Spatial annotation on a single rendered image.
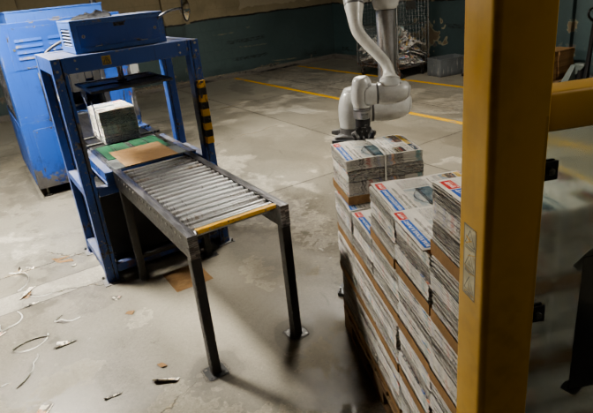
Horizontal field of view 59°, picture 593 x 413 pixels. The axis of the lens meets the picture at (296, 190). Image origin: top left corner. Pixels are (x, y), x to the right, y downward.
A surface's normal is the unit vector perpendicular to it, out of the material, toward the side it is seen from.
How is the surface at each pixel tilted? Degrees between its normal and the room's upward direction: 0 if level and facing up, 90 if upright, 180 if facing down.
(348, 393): 0
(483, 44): 90
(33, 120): 90
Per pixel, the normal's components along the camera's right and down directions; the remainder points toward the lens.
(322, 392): -0.10, -0.93
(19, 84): 0.54, 0.26
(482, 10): -0.98, 0.15
